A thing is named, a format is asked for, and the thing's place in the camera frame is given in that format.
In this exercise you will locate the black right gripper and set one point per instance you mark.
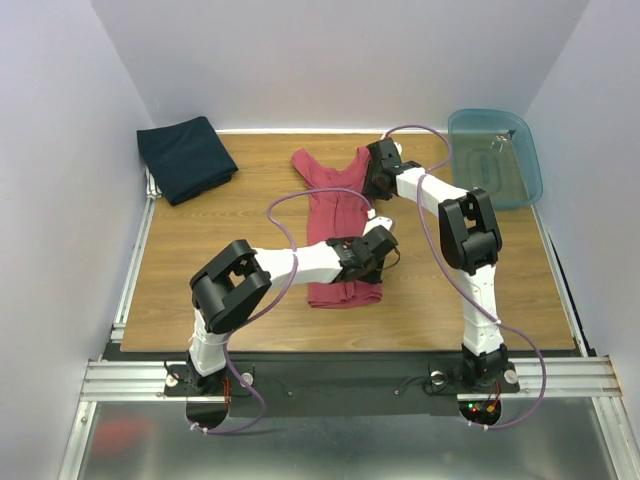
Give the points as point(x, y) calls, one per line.
point(373, 182)

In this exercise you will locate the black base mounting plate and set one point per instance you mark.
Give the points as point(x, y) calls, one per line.
point(287, 385)

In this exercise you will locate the aluminium frame rail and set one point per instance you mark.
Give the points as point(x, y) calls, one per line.
point(590, 377)

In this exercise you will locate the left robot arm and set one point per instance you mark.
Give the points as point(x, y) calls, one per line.
point(227, 290)

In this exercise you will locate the folded navy tank top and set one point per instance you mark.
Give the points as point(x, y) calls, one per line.
point(184, 160)

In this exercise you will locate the maroon tank top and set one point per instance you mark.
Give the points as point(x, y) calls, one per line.
point(335, 215)

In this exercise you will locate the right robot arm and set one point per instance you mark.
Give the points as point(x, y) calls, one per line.
point(469, 242)

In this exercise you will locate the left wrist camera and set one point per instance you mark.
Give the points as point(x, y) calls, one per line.
point(375, 220)

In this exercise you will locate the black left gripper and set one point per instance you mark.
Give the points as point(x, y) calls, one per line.
point(375, 277)

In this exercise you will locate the teal plastic bin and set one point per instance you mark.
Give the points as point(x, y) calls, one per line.
point(494, 150)

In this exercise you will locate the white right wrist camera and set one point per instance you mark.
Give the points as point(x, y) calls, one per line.
point(397, 147)

